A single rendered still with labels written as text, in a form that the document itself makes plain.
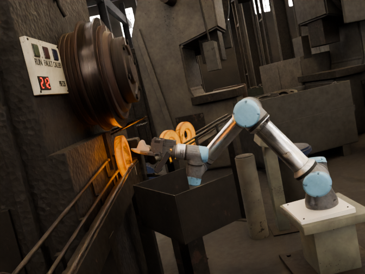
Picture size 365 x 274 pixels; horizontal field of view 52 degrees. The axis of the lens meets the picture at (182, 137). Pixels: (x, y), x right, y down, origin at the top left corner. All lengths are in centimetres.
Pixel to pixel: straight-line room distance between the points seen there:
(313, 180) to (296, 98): 217
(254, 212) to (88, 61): 138
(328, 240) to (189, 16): 305
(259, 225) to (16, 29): 173
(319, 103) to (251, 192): 180
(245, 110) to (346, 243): 78
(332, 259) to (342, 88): 240
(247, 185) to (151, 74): 241
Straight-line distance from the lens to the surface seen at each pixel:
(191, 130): 221
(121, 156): 156
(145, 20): 444
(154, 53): 437
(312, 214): 181
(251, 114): 160
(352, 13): 470
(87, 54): 145
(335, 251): 190
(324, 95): 391
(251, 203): 231
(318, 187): 167
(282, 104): 368
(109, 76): 147
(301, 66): 530
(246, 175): 226
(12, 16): 127
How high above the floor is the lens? 98
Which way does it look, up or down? 7 degrees down
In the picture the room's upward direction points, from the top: 12 degrees counter-clockwise
